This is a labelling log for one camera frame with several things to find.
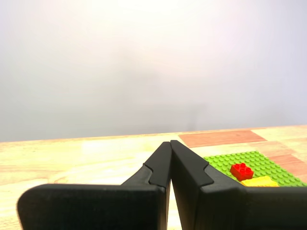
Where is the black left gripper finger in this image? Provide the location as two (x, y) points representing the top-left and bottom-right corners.
(170, 139), (307, 230)
(16, 141), (172, 230)

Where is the yellow rectangular toy brick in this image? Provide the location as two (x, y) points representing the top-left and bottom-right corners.
(240, 175), (280, 187)

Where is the red square toy brick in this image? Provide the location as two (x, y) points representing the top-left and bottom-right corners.
(230, 162), (254, 182)

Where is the green studded baseplate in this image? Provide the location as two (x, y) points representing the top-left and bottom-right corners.
(203, 150), (307, 187)

